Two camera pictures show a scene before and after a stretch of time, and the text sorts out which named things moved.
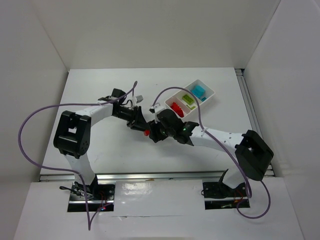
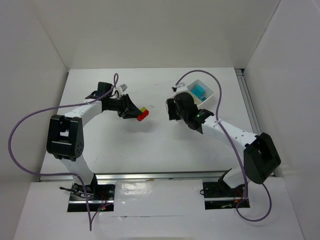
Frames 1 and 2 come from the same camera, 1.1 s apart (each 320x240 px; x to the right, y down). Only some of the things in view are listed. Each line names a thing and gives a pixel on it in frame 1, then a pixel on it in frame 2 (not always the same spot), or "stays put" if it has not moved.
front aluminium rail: x=137 y=176 stays put
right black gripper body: x=154 y=131 -> x=170 y=109
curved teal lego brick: x=199 y=91 stays put
